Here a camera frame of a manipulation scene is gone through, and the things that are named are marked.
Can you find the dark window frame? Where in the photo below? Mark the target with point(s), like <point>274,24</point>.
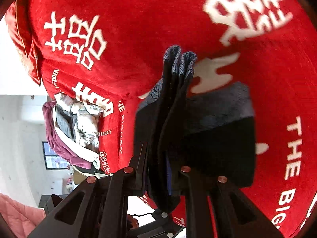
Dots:
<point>52,160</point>

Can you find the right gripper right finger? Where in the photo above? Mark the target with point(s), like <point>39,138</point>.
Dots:
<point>215,206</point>

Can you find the pink quilt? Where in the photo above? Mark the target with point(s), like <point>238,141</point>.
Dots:
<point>21,219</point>

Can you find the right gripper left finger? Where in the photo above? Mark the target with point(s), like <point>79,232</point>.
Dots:
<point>98,208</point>

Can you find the red blanket white characters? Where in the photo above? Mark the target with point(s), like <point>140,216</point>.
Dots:
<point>110,53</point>

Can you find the black pants grey patterned waistband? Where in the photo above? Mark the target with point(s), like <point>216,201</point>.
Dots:
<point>213,133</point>

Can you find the pile of light clothes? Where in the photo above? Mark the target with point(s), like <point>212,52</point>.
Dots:
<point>72,131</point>

